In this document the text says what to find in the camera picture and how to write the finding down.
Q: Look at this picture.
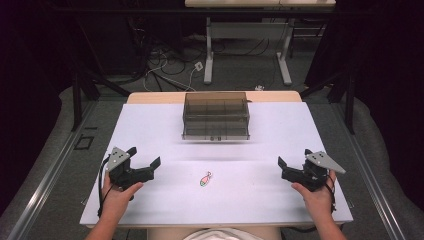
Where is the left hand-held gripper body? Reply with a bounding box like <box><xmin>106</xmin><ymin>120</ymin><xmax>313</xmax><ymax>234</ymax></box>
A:
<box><xmin>105</xmin><ymin>146</ymin><xmax>156</xmax><ymax>192</ymax></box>

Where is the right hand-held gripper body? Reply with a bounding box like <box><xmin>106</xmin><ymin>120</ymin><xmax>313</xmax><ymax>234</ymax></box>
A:
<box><xmin>281</xmin><ymin>151</ymin><xmax>347</xmax><ymax>193</ymax></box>

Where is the small pink green fish toy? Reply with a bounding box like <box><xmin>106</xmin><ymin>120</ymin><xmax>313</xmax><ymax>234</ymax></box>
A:
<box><xmin>199</xmin><ymin>171</ymin><xmax>213</xmax><ymax>188</ymax></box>

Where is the transparent grey drawer box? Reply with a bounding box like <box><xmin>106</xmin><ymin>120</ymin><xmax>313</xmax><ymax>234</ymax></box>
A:
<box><xmin>181</xmin><ymin>91</ymin><xmax>252</xmax><ymax>142</ymax></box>

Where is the person's right hand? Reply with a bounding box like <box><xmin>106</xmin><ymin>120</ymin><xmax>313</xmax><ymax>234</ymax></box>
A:
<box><xmin>291</xmin><ymin>169</ymin><xmax>337</xmax><ymax>218</ymax></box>

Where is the person's left hand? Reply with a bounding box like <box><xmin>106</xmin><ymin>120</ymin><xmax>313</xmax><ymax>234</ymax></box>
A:
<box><xmin>101</xmin><ymin>172</ymin><xmax>145</xmax><ymax>218</ymax></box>

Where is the white table mat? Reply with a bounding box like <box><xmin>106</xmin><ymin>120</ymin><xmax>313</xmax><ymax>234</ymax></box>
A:
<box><xmin>79</xmin><ymin>101</ymin><xmax>354</xmax><ymax>228</ymax></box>

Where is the black metal stand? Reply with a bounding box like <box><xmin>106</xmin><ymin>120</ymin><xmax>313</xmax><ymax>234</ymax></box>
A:
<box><xmin>70</xmin><ymin>64</ymin><xmax>132</xmax><ymax>132</ymax></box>
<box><xmin>299</xmin><ymin>64</ymin><xmax>356</xmax><ymax>135</ymax></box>

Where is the person's white clothing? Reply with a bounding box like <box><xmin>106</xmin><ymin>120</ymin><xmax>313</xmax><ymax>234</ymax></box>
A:
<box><xmin>182</xmin><ymin>227</ymin><xmax>265</xmax><ymax>240</ymax></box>

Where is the white-legged background table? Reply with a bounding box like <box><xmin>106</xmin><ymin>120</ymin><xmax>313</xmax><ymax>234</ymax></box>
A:
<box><xmin>184</xmin><ymin>0</ymin><xmax>337</xmax><ymax>86</ymax></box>

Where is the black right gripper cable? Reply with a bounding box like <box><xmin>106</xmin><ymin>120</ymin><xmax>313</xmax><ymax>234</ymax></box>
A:
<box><xmin>325</xmin><ymin>175</ymin><xmax>338</xmax><ymax>214</ymax></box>

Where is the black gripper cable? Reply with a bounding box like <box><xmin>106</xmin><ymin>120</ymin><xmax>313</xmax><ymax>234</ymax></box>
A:
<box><xmin>97</xmin><ymin>155</ymin><xmax>113</xmax><ymax>218</ymax></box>
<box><xmin>325</xmin><ymin>175</ymin><xmax>338</xmax><ymax>214</ymax></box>

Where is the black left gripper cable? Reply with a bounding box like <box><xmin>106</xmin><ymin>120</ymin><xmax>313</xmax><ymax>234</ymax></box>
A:
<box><xmin>97</xmin><ymin>155</ymin><xmax>113</xmax><ymax>218</ymax></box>

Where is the metal floor rail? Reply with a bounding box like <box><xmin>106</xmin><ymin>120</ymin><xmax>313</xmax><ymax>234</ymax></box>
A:
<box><xmin>6</xmin><ymin>99</ymin><xmax>101</xmax><ymax>240</ymax></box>
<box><xmin>333</xmin><ymin>101</ymin><xmax>408</xmax><ymax>240</ymax></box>

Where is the tangle of black floor cables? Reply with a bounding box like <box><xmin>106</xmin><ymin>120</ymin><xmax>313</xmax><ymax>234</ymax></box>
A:
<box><xmin>128</xmin><ymin>16</ymin><xmax>291</xmax><ymax>93</ymax></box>

